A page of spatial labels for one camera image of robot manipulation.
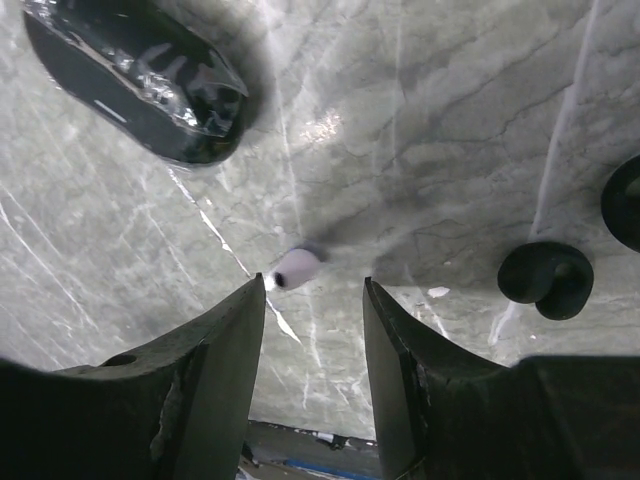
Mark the white earbud with blue light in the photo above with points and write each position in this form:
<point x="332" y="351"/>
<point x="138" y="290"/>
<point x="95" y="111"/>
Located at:
<point x="296" y="267"/>

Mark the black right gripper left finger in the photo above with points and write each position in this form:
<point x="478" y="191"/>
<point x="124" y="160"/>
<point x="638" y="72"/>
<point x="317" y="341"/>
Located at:
<point x="174" y="408"/>

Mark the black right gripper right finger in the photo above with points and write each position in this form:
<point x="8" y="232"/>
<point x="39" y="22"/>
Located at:
<point x="442" y="412"/>

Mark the black clip earbud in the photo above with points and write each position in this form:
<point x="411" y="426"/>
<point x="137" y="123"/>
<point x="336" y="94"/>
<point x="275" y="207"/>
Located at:
<point x="556" y="278"/>
<point x="619" y="210"/>

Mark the black earbud charging case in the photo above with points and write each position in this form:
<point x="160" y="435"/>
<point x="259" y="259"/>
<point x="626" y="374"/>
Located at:
<point x="139" y="68"/>

